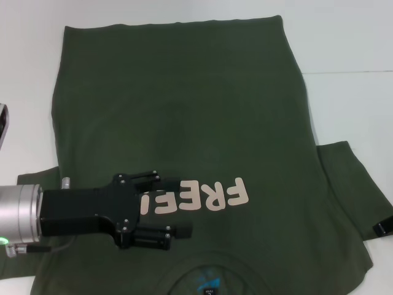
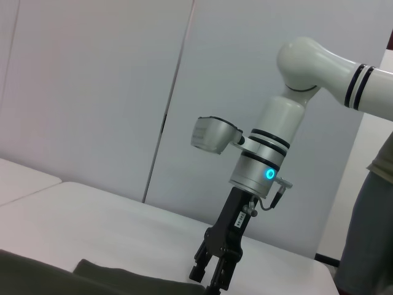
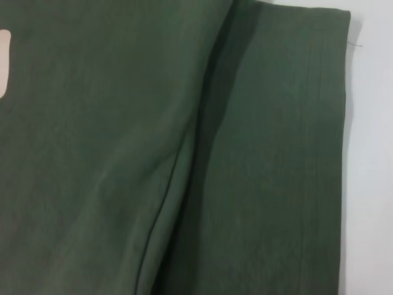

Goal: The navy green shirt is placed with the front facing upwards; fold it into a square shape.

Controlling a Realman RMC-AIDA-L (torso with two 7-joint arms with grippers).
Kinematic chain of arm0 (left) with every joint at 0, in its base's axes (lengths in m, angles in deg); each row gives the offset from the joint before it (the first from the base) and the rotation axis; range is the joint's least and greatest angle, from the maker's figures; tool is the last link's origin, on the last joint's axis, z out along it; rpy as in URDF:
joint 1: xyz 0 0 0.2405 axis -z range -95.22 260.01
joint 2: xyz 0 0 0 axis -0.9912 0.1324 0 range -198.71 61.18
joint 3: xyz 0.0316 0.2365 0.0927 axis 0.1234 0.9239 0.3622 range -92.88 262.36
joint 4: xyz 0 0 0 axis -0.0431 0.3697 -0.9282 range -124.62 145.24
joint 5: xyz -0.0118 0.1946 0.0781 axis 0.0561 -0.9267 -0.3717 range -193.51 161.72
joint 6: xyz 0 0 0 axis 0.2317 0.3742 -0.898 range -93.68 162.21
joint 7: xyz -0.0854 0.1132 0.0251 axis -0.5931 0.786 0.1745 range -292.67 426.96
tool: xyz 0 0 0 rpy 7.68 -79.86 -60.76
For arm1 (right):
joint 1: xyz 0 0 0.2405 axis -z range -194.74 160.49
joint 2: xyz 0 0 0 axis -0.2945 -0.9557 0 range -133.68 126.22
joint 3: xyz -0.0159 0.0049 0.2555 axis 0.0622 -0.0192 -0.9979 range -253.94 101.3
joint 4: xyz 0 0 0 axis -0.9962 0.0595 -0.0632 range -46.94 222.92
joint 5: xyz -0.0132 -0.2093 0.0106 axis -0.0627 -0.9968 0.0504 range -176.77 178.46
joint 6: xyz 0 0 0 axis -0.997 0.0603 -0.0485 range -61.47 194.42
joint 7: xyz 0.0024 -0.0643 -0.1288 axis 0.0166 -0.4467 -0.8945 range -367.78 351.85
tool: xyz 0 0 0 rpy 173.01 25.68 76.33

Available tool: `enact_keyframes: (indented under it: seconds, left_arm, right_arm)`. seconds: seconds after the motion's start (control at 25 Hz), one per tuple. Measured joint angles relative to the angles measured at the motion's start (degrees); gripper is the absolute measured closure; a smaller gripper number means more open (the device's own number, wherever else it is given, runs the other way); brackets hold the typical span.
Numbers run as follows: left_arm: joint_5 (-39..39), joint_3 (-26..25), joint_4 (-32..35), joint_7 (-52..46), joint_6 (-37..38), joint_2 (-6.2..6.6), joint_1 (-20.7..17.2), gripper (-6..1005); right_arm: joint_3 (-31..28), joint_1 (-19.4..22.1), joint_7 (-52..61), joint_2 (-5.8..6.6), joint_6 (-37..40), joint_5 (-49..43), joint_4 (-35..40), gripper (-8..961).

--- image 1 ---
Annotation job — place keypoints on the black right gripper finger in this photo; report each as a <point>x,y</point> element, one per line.
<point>382,230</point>

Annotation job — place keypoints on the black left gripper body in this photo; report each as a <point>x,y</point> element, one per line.
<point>86,206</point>

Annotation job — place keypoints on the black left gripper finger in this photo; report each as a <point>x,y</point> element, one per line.
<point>169,183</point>
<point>147,239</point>

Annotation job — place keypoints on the dark green printed t-shirt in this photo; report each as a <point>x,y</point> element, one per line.
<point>190,101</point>

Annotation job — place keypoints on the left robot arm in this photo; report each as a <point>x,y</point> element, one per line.
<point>21,212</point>

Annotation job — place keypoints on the silver left camera mount bracket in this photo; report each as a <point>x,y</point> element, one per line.
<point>66,182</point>

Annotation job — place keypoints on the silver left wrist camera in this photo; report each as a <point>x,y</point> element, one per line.
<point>3,126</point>

